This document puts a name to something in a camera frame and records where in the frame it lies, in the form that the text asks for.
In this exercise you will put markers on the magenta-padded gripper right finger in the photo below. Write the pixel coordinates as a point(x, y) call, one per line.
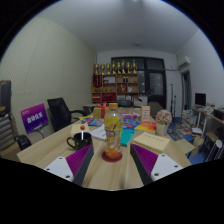
point(165, 166)

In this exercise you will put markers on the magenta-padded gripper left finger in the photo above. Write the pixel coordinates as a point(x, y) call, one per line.
point(60, 166)

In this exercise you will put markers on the yellow-labelled drink bottle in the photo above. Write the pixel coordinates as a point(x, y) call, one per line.
point(113, 136)

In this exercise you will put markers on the tan paper pad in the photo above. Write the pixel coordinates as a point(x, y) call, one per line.
point(151, 141)

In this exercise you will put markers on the black dotted mug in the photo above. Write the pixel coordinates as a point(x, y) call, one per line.
point(81, 143)

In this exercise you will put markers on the beige flat box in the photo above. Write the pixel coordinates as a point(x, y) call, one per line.
point(76, 128)

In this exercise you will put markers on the red-ball white stirrer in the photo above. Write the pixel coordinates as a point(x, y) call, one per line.
point(82, 128)

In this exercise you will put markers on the pink flowers in white pot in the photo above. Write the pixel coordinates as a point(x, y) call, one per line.
point(163, 117)

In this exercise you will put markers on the stack of books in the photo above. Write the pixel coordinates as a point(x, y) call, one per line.
point(187, 120)

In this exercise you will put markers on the white paper sheet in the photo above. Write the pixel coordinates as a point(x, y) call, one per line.
point(99, 132)

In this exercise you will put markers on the black office chair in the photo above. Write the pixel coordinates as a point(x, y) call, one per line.
point(60, 113)

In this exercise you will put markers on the white stool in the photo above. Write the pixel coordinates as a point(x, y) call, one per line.
point(216, 148)

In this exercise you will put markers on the red and blue brochure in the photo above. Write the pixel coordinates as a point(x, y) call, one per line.
point(130, 124)

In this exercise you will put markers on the orange standing card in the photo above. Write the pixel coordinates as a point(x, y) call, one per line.
point(145, 114)

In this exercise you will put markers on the purple sign board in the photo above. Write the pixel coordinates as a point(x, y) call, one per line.
point(34, 117)

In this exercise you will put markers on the grey office chair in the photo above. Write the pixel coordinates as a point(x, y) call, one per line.
point(156, 109)

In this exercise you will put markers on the pink packet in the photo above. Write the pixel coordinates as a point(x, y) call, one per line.
point(130, 116)

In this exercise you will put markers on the yellow gift box red ribbon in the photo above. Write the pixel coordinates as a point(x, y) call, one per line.
point(99, 112)

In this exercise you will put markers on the wooden side desk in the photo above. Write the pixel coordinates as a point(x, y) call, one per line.
point(213, 116)

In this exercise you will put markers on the black computer monitor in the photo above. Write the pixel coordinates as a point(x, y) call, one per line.
point(200, 99)

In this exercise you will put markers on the dark glass door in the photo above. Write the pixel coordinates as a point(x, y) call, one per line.
point(156, 86)

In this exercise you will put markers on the black box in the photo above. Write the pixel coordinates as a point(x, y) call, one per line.
point(5, 96)

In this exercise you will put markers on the wooden shelf unit with trophies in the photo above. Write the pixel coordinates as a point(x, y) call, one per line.
point(115, 86)

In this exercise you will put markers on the white wall air conditioner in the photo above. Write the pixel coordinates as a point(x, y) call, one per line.
point(184, 61)

